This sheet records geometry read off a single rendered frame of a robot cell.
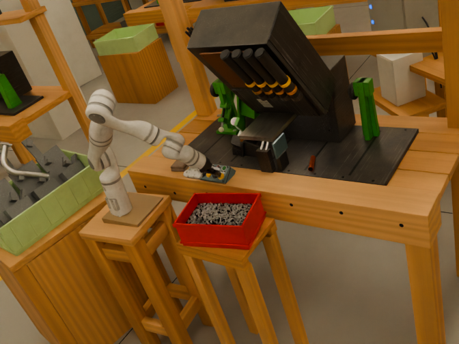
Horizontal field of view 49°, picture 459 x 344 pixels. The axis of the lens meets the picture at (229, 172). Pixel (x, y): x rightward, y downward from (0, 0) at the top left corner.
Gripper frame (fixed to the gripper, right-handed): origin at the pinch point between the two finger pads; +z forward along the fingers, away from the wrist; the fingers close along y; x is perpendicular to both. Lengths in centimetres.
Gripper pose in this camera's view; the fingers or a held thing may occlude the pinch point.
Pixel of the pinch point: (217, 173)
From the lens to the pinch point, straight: 219.7
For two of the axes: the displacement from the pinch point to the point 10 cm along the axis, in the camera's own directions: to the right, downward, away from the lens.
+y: -7.9, -1.0, 6.0
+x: -2.9, 9.3, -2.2
